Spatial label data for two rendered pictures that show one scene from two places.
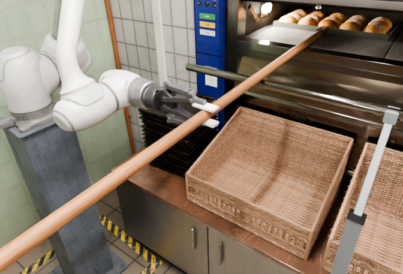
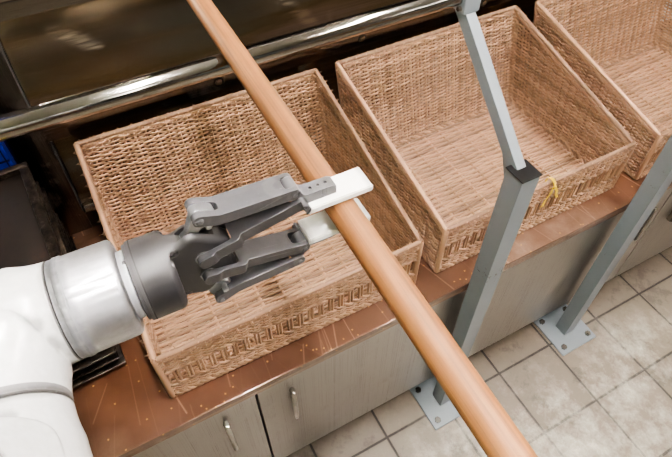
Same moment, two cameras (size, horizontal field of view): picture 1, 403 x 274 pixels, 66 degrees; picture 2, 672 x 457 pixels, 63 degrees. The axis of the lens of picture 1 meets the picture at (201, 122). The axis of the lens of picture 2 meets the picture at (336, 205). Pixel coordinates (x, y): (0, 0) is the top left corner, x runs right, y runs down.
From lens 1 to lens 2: 0.65 m
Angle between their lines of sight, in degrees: 51
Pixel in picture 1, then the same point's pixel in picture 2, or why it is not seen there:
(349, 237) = (522, 203)
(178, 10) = not seen: outside the picture
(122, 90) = (48, 354)
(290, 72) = (149, 5)
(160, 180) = not seen: hidden behind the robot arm
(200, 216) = (234, 392)
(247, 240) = (336, 340)
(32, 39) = not seen: outside the picture
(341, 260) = (508, 239)
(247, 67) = (35, 44)
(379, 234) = (422, 175)
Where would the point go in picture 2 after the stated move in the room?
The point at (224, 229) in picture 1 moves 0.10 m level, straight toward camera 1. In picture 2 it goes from (293, 366) to (337, 391)
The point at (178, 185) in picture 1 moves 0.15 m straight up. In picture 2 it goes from (116, 398) to (89, 362)
